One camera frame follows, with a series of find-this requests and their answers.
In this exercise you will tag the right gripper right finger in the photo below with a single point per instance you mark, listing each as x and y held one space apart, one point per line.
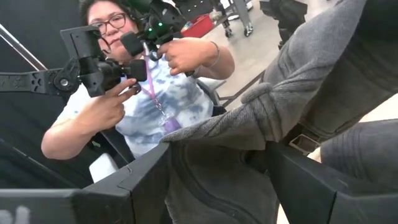
311 202

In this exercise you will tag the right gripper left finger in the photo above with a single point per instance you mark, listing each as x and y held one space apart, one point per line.
140 193

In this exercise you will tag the dark grey baseball cap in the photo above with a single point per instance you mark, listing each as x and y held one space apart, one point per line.
280 102

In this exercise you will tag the white plastic object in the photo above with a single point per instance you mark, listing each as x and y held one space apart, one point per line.
102 168

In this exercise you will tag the person's right hand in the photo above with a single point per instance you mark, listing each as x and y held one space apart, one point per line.
102 109

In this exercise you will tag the person's hand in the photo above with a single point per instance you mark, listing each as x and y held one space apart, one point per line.
102 109
183 56

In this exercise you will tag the person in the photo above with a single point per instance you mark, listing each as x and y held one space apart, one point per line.
180 93

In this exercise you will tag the black partition panel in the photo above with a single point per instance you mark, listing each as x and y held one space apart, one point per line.
31 124

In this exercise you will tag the black metal bar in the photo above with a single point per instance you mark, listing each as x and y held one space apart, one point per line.
248 84

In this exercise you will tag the person's left hand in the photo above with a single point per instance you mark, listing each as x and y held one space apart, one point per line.
183 56

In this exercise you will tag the person's eyeglasses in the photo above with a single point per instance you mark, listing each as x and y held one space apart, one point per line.
119 21

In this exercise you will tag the red plastic bin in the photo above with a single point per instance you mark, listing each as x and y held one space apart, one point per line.
199 28

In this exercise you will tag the silver metal rod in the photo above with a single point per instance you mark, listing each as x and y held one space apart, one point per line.
21 48

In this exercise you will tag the black equipment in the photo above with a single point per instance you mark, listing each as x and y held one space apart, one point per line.
286 15

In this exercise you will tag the grey wheeled cart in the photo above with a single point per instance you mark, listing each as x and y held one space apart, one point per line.
244 15

